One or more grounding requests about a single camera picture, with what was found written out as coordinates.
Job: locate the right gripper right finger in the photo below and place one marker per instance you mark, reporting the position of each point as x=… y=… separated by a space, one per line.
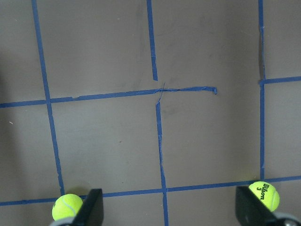
x=250 y=211

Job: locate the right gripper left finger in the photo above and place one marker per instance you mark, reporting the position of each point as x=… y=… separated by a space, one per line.
x=91 y=212

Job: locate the tennis ball Wilson 3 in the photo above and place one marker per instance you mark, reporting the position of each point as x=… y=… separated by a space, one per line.
x=266 y=193

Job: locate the tennis ball centre row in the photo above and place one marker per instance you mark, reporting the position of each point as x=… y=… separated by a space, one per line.
x=66 y=206

